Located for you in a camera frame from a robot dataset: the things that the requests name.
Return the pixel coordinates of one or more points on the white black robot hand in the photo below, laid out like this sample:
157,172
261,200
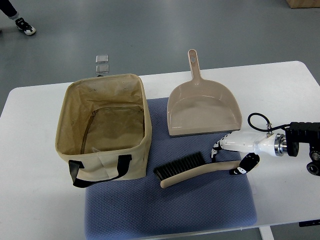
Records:
251,143

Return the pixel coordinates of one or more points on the pink dustpan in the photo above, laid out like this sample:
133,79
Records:
201,106

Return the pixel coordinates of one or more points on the person in dark trousers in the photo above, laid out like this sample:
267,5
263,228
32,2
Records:
9,10

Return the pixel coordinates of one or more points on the black table control panel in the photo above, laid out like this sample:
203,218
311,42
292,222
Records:
309,223

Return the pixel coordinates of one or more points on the beige fabric bag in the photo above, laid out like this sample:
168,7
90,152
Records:
104,130

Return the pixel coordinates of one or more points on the white table leg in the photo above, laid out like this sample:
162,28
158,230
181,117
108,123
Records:
266,233

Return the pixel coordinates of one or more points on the pink hand broom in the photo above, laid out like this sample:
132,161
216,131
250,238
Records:
188,167

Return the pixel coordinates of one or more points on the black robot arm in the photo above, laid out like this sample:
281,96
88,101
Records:
295,133

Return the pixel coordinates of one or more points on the cardboard box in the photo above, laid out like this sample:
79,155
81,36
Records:
298,4

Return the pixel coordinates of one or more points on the blue cushion mat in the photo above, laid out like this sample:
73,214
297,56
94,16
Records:
129,209

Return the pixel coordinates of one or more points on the upper floor socket plate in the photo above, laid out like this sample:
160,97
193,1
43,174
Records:
102,58

